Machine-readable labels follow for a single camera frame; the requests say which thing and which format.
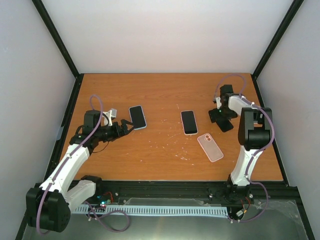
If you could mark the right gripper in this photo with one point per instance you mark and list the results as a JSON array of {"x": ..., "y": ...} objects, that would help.
[{"x": 233, "y": 114}]

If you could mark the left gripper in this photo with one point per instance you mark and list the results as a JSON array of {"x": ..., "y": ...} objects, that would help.
[{"x": 121, "y": 132}]

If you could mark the light blue phone case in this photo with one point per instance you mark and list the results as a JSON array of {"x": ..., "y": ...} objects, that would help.
[{"x": 143, "y": 127}]

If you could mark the white phone case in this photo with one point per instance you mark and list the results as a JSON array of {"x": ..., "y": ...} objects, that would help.
[{"x": 190, "y": 134}]

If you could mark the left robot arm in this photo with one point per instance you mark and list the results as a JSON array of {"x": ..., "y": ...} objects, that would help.
[{"x": 50, "y": 205}]

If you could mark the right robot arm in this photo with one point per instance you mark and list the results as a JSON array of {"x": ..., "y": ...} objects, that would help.
[{"x": 255, "y": 134}]

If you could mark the pink phone case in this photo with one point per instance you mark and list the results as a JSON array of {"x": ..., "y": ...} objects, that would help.
[{"x": 210, "y": 147}]

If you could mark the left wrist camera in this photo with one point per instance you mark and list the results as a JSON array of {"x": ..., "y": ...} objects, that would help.
[{"x": 109, "y": 116}]

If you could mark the black aluminium frame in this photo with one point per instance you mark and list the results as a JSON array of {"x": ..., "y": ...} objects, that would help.
[{"x": 279, "y": 190}]

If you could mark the light blue cable duct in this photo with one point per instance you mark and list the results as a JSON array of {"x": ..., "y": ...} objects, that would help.
[{"x": 163, "y": 211}]

